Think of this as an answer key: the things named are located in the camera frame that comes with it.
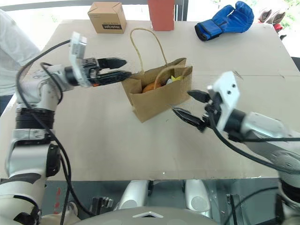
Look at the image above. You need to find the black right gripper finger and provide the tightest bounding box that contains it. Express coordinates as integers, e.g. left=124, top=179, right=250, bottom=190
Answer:
left=187, top=90, right=211, bottom=103
left=172, top=107, right=207, bottom=134

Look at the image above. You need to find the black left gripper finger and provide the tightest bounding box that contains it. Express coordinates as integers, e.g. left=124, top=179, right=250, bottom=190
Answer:
left=97, top=57, right=128, bottom=70
left=96, top=70, right=133, bottom=86

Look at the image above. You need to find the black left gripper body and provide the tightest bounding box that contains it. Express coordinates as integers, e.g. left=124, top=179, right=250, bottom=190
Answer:
left=82, top=57, right=101, bottom=87

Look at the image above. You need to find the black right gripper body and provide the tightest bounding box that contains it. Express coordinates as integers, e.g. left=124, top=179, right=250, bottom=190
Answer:
left=202, top=90, right=224, bottom=129

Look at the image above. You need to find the orange plush toy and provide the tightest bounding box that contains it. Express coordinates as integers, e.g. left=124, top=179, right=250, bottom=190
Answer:
left=142, top=82, right=163, bottom=94

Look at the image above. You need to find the small brown cardboard box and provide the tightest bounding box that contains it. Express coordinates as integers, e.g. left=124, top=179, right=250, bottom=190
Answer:
left=87, top=1, right=128, bottom=34

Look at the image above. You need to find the brown cardboard table cover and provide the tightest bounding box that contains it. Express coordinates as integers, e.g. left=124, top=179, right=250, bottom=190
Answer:
left=0, top=19, right=300, bottom=181

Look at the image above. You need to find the tall red-brown box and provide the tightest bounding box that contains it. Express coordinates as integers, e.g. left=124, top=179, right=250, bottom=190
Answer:
left=147, top=0, right=175, bottom=32

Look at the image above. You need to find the blue boxing glove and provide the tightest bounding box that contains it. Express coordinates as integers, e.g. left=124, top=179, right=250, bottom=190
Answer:
left=194, top=0, right=255, bottom=43

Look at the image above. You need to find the silver right robot leg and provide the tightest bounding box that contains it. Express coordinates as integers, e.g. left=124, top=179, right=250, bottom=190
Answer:
left=184, top=179, right=211, bottom=218

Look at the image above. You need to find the silver robot leg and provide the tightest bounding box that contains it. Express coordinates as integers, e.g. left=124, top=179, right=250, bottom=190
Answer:
left=184, top=179, right=211, bottom=218
left=116, top=180, right=151, bottom=210

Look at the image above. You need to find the person in white clothing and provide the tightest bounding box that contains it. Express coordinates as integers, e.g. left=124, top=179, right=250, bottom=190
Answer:
left=0, top=9, right=42, bottom=97

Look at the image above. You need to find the silver left robot leg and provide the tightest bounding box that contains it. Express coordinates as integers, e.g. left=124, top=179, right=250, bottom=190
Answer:
left=116, top=180, right=151, bottom=210

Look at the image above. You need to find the silver robot torso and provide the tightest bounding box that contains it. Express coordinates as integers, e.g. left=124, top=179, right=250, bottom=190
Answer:
left=41, top=205, right=222, bottom=225

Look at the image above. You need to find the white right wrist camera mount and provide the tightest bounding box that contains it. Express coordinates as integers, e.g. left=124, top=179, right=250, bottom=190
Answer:
left=207, top=71, right=241, bottom=131

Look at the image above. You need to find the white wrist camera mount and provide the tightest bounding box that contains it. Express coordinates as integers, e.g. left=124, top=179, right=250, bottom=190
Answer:
left=207, top=71, right=241, bottom=131
left=68, top=31, right=91, bottom=88

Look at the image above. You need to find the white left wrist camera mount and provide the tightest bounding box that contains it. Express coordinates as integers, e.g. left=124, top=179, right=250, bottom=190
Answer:
left=68, top=31, right=91, bottom=88

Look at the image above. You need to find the brown paper bag with handles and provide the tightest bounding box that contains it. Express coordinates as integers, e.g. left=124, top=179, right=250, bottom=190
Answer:
left=121, top=28, right=194, bottom=123

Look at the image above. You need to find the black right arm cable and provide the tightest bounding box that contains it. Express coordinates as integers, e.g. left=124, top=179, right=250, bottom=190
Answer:
left=209, top=114, right=300, bottom=171

